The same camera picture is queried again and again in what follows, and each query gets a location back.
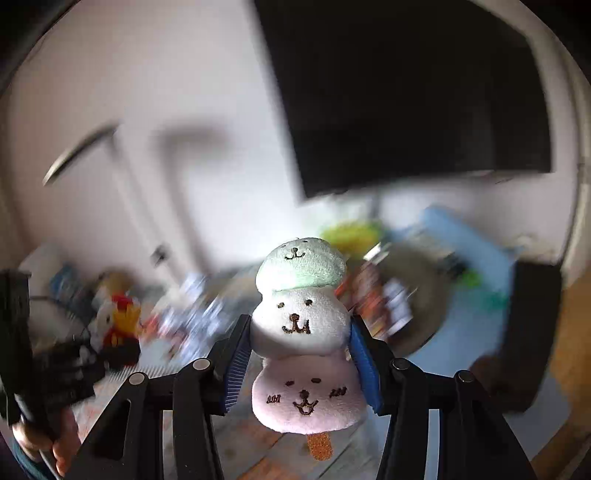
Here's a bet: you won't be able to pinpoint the red and yellow plush toy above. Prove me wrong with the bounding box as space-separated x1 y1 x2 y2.
90 293 144 367

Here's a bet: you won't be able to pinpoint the brown woven basket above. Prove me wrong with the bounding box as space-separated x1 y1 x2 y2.
355 242 455 356

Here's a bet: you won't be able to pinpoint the black television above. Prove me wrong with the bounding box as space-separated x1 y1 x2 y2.
254 0 555 201

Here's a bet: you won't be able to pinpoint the person's left hand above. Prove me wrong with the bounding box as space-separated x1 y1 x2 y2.
11 408 81 478

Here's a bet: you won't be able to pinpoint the pink and green soft balls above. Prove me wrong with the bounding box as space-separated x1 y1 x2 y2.
250 236 368 462

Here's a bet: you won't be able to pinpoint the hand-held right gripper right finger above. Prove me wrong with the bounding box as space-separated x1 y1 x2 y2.
348 318 539 480

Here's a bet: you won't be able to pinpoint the crumpled white paper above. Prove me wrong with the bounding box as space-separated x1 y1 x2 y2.
152 272 241 361

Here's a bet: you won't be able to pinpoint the metal door handle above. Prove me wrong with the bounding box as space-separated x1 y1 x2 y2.
44 122 121 185

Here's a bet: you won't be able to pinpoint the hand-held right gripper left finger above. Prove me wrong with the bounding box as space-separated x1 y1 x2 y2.
65 315 254 480

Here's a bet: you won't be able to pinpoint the green packet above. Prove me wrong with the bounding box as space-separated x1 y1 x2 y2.
321 222 384 252

